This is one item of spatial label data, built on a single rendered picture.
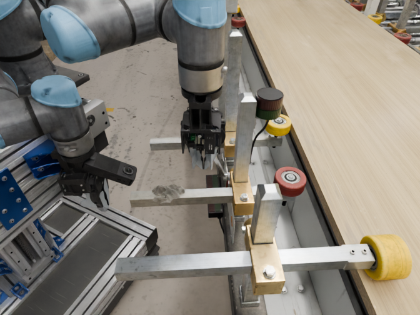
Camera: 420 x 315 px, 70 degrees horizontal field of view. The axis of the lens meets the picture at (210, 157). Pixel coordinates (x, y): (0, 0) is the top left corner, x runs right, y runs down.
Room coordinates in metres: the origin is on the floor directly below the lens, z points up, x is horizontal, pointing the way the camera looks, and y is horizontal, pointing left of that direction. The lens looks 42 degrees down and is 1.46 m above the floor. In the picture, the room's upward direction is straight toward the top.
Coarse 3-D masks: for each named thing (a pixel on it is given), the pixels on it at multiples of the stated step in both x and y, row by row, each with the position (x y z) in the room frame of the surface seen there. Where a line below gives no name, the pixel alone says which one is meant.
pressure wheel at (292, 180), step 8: (280, 168) 0.57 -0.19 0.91; (288, 168) 0.57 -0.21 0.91; (296, 168) 0.57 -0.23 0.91; (280, 176) 0.54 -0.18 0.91; (288, 176) 0.54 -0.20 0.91; (296, 176) 0.54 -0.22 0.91; (304, 176) 0.54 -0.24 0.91; (280, 184) 0.52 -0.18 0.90; (288, 184) 0.51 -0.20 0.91; (296, 184) 0.51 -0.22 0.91; (304, 184) 0.51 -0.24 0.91; (288, 192) 0.50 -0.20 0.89; (296, 192) 0.50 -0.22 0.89
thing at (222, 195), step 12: (132, 192) 0.53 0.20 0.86; (144, 192) 0.53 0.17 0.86; (192, 192) 0.53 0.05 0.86; (204, 192) 0.53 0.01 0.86; (216, 192) 0.53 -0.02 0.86; (228, 192) 0.53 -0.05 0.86; (252, 192) 0.53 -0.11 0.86; (132, 204) 0.50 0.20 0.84; (144, 204) 0.50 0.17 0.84; (156, 204) 0.51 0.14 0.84; (168, 204) 0.51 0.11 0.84; (180, 204) 0.51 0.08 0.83
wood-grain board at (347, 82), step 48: (240, 0) 2.19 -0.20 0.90; (288, 0) 2.19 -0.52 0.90; (336, 0) 2.19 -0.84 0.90; (288, 48) 1.38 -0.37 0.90; (336, 48) 1.38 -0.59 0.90; (384, 48) 1.38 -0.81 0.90; (288, 96) 0.95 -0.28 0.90; (336, 96) 0.95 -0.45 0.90; (384, 96) 0.95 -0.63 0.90; (336, 144) 0.68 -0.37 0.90; (384, 144) 0.68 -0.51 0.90; (336, 192) 0.49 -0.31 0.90; (384, 192) 0.49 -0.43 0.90; (384, 288) 0.26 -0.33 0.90
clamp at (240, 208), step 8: (232, 168) 0.61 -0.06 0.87; (232, 176) 0.58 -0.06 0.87; (248, 176) 0.58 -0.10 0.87; (232, 184) 0.55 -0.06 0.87; (240, 184) 0.55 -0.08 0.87; (248, 184) 0.55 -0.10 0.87; (232, 192) 0.53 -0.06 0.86; (240, 192) 0.52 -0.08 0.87; (248, 192) 0.52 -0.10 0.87; (232, 200) 0.52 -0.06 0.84; (240, 200) 0.49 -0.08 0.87; (248, 200) 0.49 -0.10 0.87; (240, 208) 0.48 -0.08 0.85; (248, 208) 0.48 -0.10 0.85
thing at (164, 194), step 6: (156, 186) 0.55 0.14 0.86; (162, 186) 0.53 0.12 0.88; (168, 186) 0.54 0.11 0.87; (174, 186) 0.54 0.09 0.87; (180, 186) 0.54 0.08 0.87; (156, 192) 0.52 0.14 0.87; (162, 192) 0.52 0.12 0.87; (168, 192) 0.52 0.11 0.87; (174, 192) 0.51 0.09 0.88; (180, 192) 0.52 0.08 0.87; (156, 198) 0.50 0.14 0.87; (162, 198) 0.50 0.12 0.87; (168, 198) 0.50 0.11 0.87; (174, 198) 0.51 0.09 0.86
